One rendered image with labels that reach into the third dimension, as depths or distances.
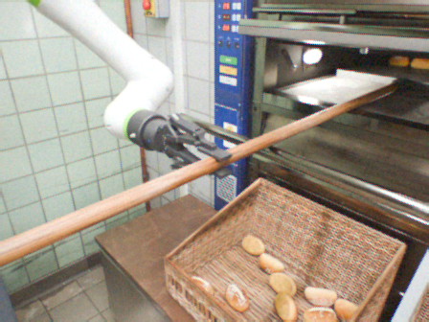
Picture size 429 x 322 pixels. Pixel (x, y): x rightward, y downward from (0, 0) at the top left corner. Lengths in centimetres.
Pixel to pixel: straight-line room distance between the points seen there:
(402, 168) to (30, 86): 151
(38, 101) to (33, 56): 20
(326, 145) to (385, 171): 20
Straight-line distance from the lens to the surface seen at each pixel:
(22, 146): 181
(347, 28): 91
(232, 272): 129
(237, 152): 69
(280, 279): 121
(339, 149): 115
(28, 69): 175
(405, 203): 67
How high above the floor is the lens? 149
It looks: 26 degrees down
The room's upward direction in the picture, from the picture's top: straight up
